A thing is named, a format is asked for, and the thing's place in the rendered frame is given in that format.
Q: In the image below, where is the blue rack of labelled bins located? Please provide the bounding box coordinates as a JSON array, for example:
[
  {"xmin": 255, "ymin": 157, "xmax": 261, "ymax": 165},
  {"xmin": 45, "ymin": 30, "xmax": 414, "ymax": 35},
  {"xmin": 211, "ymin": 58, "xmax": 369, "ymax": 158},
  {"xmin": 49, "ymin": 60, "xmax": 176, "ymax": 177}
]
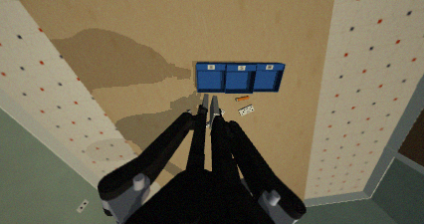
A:
[{"xmin": 196, "ymin": 62, "xmax": 286, "ymax": 94}]

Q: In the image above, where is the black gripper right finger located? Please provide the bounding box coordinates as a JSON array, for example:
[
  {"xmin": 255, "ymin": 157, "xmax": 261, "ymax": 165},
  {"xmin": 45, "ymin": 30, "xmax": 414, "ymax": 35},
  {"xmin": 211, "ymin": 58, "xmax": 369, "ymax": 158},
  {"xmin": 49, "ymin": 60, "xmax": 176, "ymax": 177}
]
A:
[{"xmin": 210, "ymin": 96, "xmax": 307, "ymax": 224}]

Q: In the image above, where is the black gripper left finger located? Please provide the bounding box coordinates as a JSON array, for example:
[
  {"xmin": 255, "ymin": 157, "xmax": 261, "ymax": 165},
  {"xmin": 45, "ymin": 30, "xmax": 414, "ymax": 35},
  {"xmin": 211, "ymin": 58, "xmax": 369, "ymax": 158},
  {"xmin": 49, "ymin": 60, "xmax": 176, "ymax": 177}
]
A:
[{"xmin": 98, "ymin": 94, "xmax": 209, "ymax": 224}]

